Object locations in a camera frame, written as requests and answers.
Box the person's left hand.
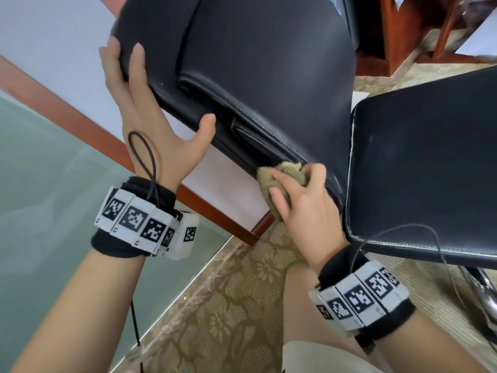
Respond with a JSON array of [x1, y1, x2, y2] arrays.
[[98, 36, 217, 195]]

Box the person's right hand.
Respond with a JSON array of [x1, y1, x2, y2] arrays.
[[268, 163, 350, 272]]

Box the green cleaning cloth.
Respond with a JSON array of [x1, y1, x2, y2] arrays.
[[256, 161, 308, 222]]

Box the black leather chair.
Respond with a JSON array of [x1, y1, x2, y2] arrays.
[[110, 0, 497, 270]]

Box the person's right forearm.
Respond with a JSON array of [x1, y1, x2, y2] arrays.
[[376, 308, 490, 373]]

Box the person's left forearm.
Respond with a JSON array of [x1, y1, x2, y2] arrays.
[[11, 251, 147, 373]]

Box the person's right leg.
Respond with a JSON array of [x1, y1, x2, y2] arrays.
[[282, 262, 366, 358]]

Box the white marker right wristband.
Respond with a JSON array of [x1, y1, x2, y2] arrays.
[[308, 243, 416, 341]]

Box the frosted glass panel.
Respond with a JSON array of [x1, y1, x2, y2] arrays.
[[0, 91, 232, 373]]

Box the white shorts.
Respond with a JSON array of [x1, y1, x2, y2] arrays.
[[281, 339, 389, 373]]

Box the wooden luggage rack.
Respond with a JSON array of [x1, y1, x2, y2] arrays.
[[419, 0, 497, 65]]

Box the thin black cable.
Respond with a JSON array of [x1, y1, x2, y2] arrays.
[[126, 131, 161, 373], [348, 223, 475, 308]]

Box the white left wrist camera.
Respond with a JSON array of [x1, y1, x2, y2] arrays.
[[167, 211, 201, 261]]

